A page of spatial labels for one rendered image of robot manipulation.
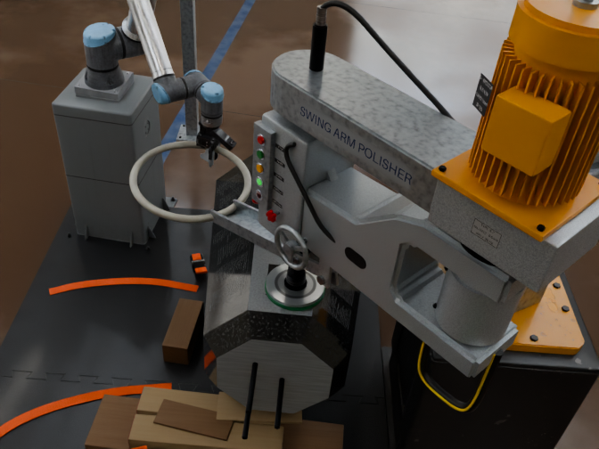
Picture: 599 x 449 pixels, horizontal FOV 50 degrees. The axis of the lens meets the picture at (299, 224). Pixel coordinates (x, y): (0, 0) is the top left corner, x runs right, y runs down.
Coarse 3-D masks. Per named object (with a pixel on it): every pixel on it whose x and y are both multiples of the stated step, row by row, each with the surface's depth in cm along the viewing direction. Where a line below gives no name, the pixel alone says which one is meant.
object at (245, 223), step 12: (240, 204) 250; (216, 216) 245; (228, 216) 250; (240, 216) 249; (252, 216) 246; (228, 228) 241; (240, 228) 234; (252, 228) 239; (264, 228) 238; (252, 240) 230; (264, 240) 224; (276, 252) 221; (312, 264) 207; (336, 276) 200
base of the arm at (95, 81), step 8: (88, 72) 310; (96, 72) 308; (104, 72) 308; (112, 72) 311; (120, 72) 316; (88, 80) 312; (96, 80) 310; (104, 80) 310; (112, 80) 312; (120, 80) 316; (96, 88) 312; (104, 88) 312; (112, 88) 314
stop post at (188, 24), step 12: (180, 0) 387; (192, 0) 386; (180, 12) 392; (192, 12) 391; (192, 24) 396; (192, 36) 401; (192, 48) 406; (192, 60) 411; (192, 108) 434; (192, 120) 440; (180, 132) 451; (192, 132) 446
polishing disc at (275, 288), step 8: (272, 272) 235; (280, 272) 235; (272, 280) 232; (280, 280) 232; (312, 280) 234; (272, 288) 229; (280, 288) 229; (312, 288) 230; (320, 288) 231; (272, 296) 226; (280, 296) 226; (288, 296) 227; (296, 296) 227; (304, 296) 227; (312, 296) 227; (320, 296) 228; (288, 304) 224; (296, 304) 224; (304, 304) 224
